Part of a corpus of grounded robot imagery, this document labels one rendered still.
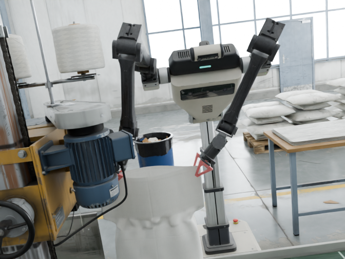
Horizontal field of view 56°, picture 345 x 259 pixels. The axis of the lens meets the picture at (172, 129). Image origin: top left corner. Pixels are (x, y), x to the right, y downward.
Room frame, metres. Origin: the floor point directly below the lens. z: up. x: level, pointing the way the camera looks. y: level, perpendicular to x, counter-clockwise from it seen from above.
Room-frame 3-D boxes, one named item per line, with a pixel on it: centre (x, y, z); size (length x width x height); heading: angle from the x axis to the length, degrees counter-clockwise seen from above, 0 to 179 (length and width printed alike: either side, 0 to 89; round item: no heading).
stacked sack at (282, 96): (5.06, -2.06, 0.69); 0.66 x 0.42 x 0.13; 87
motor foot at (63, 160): (1.02, 0.37, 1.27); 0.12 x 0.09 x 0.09; 0
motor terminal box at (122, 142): (1.10, 0.19, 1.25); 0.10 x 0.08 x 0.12; 25
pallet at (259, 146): (4.88, -1.76, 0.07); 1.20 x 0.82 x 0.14; 88
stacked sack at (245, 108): (5.07, -1.48, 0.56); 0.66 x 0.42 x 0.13; 85
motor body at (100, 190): (1.06, 0.28, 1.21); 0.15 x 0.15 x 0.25
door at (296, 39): (9.33, -3.75, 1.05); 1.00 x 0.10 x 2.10; 90
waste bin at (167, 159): (3.68, 0.24, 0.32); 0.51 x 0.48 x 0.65; 0
